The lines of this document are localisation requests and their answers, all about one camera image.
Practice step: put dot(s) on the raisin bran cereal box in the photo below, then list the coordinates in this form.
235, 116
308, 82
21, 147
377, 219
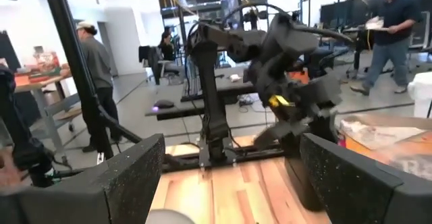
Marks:
371, 134

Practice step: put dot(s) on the black desk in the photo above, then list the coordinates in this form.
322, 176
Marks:
168, 112

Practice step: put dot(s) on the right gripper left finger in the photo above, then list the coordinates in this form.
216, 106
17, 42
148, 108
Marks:
84, 197

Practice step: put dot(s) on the black table rail frame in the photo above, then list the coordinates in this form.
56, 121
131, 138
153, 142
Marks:
256, 153

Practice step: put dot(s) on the black camera stand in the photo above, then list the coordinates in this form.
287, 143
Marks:
20, 122

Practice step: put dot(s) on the white paper item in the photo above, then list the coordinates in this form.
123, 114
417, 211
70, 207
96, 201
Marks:
375, 24

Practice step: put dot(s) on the black computer mouse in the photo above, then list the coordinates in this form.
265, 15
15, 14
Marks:
164, 104

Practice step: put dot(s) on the grey plate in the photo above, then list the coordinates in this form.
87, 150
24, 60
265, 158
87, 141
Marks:
168, 217

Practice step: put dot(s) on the person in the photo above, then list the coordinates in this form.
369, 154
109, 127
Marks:
391, 21
98, 62
167, 48

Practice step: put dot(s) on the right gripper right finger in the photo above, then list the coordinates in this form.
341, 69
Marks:
364, 190

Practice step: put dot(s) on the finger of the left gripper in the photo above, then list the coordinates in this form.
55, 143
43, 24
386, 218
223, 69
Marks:
280, 133
322, 126

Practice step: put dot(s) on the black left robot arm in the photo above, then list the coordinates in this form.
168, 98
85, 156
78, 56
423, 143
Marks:
211, 82

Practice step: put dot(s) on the black frame post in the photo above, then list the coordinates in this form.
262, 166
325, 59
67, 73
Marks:
71, 48

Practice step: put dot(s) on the black office chair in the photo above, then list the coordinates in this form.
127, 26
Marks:
153, 60

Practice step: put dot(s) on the wooden top work table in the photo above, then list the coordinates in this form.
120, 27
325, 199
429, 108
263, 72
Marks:
37, 82

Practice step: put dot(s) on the white container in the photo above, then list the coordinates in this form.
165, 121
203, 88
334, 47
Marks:
422, 96

